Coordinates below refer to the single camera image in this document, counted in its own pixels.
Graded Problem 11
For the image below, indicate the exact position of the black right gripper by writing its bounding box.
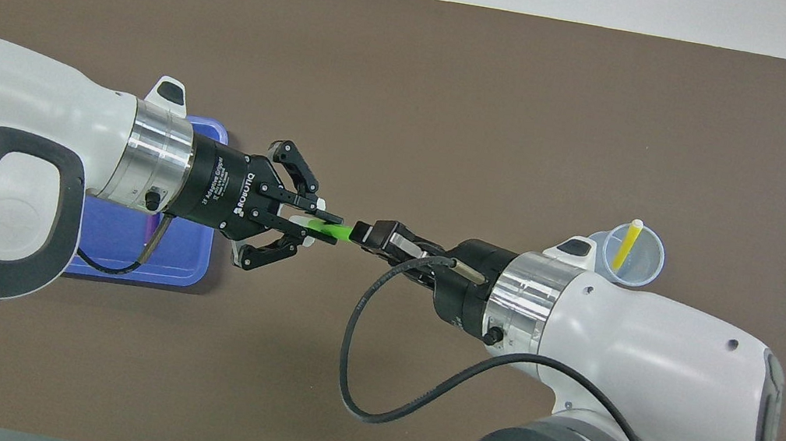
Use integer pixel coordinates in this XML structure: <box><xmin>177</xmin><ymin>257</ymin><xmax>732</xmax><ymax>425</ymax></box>
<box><xmin>339</xmin><ymin>214</ymin><xmax>523</xmax><ymax>342</ymax></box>

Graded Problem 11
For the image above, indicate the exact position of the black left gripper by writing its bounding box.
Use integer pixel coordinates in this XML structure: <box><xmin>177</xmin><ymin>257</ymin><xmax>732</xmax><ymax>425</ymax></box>
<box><xmin>167</xmin><ymin>125</ymin><xmax>357</xmax><ymax>287</ymax></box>

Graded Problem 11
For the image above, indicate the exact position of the green marker pen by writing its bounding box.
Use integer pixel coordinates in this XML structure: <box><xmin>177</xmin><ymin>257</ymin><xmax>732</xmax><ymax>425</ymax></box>
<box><xmin>292</xmin><ymin>214</ymin><xmax>355</xmax><ymax>246</ymax></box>

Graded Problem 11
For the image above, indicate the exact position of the yellow marker pen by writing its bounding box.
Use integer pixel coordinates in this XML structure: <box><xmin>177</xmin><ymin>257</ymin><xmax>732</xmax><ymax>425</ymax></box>
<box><xmin>610</xmin><ymin>215</ymin><xmax>645</xmax><ymax>276</ymax></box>

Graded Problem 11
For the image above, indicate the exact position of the blue plastic tray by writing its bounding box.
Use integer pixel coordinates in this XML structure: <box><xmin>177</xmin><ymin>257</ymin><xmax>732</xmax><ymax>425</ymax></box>
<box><xmin>62</xmin><ymin>97</ymin><xmax>232</xmax><ymax>294</ymax></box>

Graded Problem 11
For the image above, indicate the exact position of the brown table mat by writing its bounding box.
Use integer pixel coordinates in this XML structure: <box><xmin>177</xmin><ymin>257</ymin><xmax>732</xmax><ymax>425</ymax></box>
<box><xmin>0</xmin><ymin>0</ymin><xmax>786</xmax><ymax>441</ymax></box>

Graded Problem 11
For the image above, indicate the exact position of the translucent plastic cup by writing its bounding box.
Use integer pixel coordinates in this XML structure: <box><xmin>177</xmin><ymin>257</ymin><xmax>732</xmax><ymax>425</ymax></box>
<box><xmin>577</xmin><ymin>215</ymin><xmax>670</xmax><ymax>293</ymax></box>

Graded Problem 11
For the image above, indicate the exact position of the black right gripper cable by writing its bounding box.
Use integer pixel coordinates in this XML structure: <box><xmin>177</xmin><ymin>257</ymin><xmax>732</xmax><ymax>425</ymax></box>
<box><xmin>330</xmin><ymin>243</ymin><xmax>674</xmax><ymax>441</ymax></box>

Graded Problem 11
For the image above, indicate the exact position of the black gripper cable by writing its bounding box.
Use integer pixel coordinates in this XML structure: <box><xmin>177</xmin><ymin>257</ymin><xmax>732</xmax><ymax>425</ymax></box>
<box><xmin>330</xmin><ymin>243</ymin><xmax>674</xmax><ymax>441</ymax></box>
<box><xmin>70</xmin><ymin>201</ymin><xmax>174</xmax><ymax>283</ymax></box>

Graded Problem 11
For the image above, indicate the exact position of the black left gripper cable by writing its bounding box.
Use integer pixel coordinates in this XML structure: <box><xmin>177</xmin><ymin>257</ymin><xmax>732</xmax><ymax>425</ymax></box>
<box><xmin>70</xmin><ymin>201</ymin><xmax>174</xmax><ymax>283</ymax></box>

